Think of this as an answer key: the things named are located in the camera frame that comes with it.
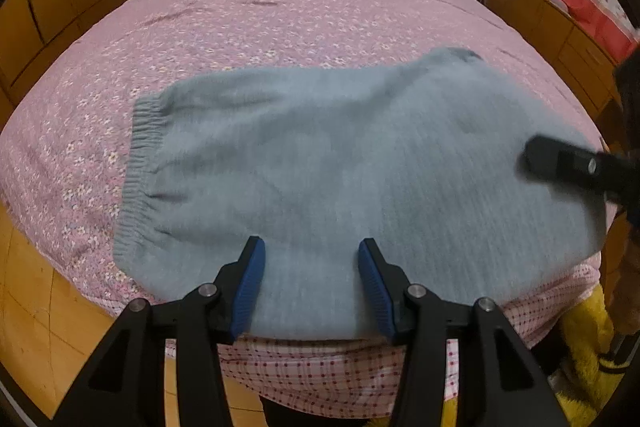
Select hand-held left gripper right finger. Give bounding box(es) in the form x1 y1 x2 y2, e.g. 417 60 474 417
357 237 571 427

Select pink floral bed sheet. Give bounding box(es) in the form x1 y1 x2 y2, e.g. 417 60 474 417
0 0 608 338

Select wooden low cabinet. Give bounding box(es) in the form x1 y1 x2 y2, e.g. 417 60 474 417
485 0 626 122

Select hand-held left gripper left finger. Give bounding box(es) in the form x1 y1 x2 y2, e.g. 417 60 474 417
50 234 267 427

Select grey knit pants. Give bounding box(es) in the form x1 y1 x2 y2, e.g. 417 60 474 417
114 47 608 340

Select pink checked mattress cover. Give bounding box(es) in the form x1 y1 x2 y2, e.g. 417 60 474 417
165 257 601 418

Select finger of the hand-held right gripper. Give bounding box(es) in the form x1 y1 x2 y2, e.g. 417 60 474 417
517 134 640 210

